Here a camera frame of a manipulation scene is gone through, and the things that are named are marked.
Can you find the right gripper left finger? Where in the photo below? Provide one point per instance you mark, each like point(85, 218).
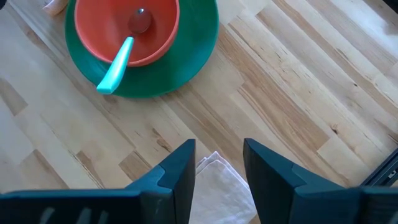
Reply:
point(174, 193)

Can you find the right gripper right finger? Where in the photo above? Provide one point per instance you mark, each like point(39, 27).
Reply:
point(280, 193)

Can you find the beige napkin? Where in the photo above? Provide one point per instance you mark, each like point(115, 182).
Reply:
point(217, 193)

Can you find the green plate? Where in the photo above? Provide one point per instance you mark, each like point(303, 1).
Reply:
point(186, 62)

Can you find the red bowl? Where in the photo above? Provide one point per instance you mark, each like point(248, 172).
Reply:
point(99, 31)

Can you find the small orange stick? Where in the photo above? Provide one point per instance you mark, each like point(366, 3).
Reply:
point(55, 6)

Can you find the black aluminium table frame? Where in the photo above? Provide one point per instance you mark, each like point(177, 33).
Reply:
point(384, 171)

